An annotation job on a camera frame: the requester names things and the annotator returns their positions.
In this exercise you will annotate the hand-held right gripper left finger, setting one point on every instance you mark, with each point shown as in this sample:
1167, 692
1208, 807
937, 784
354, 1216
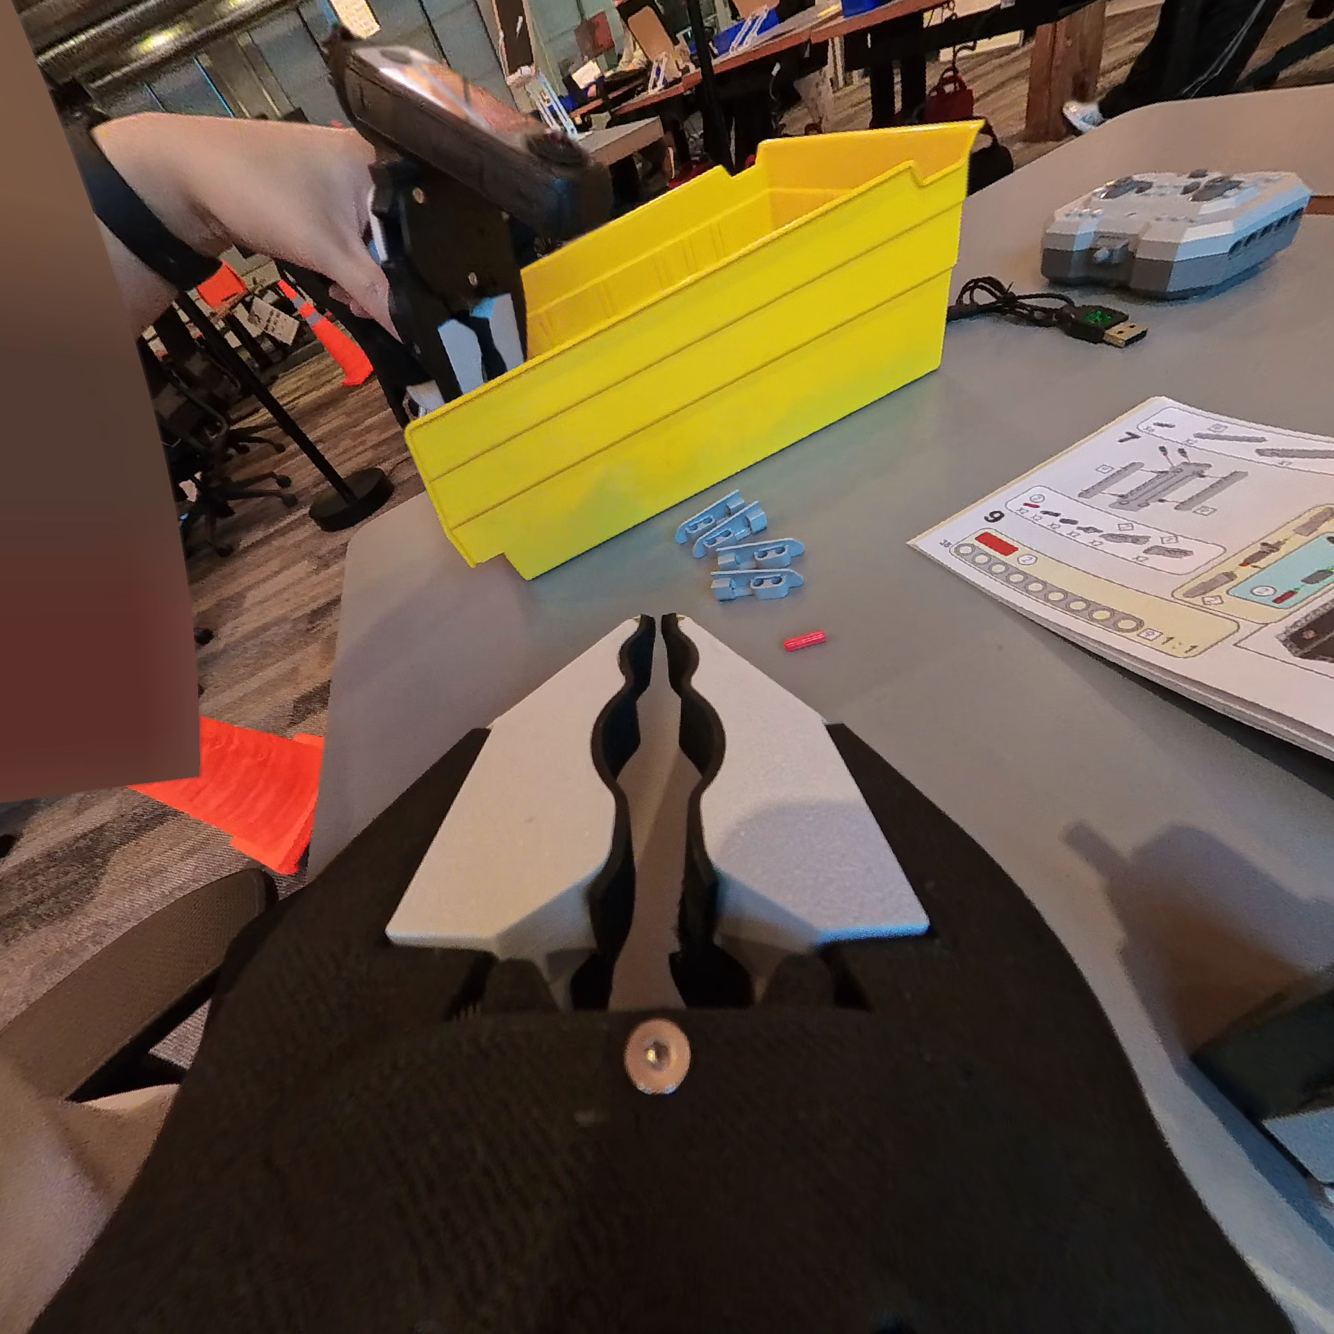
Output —
511, 834

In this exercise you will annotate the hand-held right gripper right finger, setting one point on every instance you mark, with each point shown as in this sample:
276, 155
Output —
814, 834

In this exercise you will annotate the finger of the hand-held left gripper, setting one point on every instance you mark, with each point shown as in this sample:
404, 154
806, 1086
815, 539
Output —
462, 360
501, 334

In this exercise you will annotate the yellow plastic bin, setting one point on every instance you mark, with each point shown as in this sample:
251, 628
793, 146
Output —
729, 366

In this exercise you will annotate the small grey brick connector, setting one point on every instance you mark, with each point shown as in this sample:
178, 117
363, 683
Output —
766, 554
735, 530
761, 586
709, 519

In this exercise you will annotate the grey desk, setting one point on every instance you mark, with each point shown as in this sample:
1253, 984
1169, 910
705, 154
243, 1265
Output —
939, 730

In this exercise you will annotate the long wooden desk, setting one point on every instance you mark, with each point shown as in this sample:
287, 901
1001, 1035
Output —
782, 37

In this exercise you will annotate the person's left hand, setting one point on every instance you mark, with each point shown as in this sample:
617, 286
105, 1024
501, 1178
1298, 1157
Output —
334, 229

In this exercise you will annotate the orange traffic cone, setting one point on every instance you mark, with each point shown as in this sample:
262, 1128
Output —
340, 344

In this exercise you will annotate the black pole floor stand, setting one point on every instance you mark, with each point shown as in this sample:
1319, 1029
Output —
350, 501

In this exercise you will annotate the small red pin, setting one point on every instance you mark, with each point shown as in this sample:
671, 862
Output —
805, 641

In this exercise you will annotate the orange ribbed plastic sheet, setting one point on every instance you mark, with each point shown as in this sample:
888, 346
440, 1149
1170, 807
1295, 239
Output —
241, 792

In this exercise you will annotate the taupe chair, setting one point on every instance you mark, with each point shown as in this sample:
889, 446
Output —
126, 939

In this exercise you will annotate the building instruction booklet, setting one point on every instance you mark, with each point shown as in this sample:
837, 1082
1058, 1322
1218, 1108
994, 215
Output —
1147, 554

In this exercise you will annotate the person's beige sweater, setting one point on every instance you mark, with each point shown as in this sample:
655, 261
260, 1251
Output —
63, 1200

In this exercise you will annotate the grey remote control unit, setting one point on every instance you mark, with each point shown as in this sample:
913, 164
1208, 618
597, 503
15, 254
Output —
1177, 235

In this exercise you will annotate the wooden post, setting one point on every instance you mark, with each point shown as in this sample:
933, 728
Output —
1064, 74

